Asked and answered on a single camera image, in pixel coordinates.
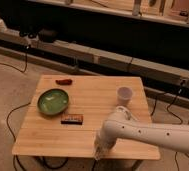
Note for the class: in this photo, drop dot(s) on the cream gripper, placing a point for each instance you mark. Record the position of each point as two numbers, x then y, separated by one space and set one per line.
101 150

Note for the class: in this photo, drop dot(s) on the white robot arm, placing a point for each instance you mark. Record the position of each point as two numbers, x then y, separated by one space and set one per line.
120 125

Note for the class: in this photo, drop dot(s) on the wooden table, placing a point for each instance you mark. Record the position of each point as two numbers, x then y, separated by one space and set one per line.
94 97

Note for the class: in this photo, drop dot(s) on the white paper cup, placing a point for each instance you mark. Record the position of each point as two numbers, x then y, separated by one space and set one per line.
124 95

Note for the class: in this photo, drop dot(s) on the green bowl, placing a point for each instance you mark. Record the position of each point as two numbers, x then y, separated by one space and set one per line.
53 102

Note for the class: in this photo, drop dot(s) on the red sausage toy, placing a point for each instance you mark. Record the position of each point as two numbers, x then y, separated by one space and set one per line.
64 82

